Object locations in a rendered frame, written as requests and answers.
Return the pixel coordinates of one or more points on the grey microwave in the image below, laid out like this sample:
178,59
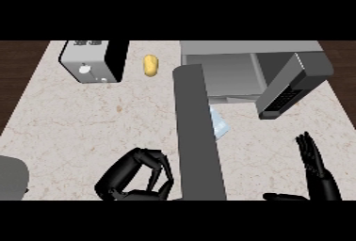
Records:
259,75

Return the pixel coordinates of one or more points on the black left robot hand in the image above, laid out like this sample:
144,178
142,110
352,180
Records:
119,175

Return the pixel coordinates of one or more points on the silver and black toaster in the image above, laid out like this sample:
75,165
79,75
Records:
95,61

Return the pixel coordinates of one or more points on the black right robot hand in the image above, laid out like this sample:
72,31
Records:
320,179

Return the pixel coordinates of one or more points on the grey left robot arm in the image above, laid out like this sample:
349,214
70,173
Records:
12,179

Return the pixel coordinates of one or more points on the dark grey microwave door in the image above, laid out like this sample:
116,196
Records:
197,131

